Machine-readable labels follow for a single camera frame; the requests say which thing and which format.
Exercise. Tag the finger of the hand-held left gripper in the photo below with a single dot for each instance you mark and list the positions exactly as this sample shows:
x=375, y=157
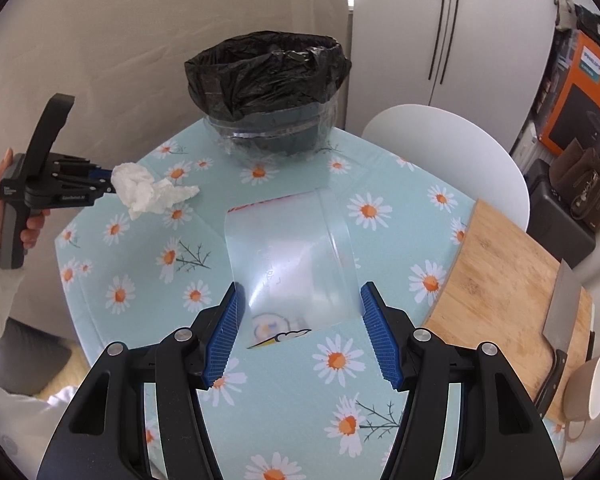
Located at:
x=102, y=189
x=100, y=174

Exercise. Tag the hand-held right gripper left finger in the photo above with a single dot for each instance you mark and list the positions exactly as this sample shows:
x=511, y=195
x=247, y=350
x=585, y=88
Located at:
x=225, y=340

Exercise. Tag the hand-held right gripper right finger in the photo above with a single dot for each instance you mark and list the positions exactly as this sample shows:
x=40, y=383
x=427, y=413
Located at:
x=382, y=340

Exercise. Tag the white tissue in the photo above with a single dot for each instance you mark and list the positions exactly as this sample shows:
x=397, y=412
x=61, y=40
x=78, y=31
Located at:
x=140, y=190

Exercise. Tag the labelled clear plastic cup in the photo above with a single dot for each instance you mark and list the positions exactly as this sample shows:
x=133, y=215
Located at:
x=290, y=260

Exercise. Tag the clear plastic trash bin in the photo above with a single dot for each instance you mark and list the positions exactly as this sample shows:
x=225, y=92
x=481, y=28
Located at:
x=280, y=140

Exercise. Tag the black bin bag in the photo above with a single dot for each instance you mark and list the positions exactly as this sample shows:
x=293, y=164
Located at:
x=265, y=75

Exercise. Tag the person's left hand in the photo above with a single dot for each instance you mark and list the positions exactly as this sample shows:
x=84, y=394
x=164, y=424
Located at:
x=32, y=230

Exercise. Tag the wooden cutting board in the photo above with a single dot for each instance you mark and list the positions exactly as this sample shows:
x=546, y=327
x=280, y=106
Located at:
x=500, y=285

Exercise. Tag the person's grey clothing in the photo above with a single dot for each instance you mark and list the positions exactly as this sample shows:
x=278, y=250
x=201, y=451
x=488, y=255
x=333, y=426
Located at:
x=25, y=355

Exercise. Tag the kitchen cleaver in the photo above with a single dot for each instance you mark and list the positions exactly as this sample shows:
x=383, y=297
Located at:
x=562, y=305

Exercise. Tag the white chair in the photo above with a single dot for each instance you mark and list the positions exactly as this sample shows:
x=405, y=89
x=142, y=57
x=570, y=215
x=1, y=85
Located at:
x=445, y=150

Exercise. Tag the black appliance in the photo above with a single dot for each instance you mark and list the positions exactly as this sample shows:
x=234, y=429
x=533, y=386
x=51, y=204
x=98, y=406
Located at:
x=555, y=230

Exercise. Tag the beige mug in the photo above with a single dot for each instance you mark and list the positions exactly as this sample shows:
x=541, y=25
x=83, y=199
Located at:
x=582, y=390

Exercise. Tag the person's white garment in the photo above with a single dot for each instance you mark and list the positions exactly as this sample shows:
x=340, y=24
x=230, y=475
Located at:
x=25, y=425

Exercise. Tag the brown leather bag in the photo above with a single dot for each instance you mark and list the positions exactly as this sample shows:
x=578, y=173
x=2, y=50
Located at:
x=587, y=180

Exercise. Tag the orange cardboard box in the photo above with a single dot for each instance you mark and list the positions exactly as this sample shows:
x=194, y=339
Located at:
x=580, y=100

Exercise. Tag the white refrigerator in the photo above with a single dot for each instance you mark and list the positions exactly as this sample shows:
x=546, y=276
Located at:
x=480, y=20

